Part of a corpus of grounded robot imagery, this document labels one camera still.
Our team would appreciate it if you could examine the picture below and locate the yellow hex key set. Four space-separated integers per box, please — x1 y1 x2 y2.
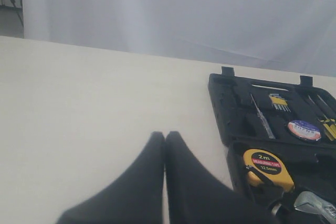
269 93 291 112

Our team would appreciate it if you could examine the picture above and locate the middle yellow black screwdriver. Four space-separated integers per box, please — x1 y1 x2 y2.
307 95 335 141

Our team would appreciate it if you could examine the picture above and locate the yellow black screwdriver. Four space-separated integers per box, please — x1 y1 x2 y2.
317 94 335 141
307 95 335 141

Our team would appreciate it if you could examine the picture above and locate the chrome adjustable wrench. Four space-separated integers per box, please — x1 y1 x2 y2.
294 191 335 223

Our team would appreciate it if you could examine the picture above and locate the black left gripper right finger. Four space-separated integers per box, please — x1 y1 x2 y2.
165 131 279 224

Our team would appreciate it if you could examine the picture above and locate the right yellow black screwdriver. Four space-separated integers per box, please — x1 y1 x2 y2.
317 94 335 141

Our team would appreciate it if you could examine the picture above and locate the clear handled tester screwdriver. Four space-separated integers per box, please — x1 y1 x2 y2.
250 94 275 139

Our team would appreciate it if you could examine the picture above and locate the black electrical tape roll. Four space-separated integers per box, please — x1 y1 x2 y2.
287 120 321 141

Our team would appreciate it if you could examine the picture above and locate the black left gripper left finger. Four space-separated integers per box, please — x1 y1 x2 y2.
57 132 165 223

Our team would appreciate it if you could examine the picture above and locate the black plastic tool case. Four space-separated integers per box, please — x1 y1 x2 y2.
208 67 335 223

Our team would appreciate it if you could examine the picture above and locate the yellow tape measure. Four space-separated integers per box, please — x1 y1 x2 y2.
243 148 295 193

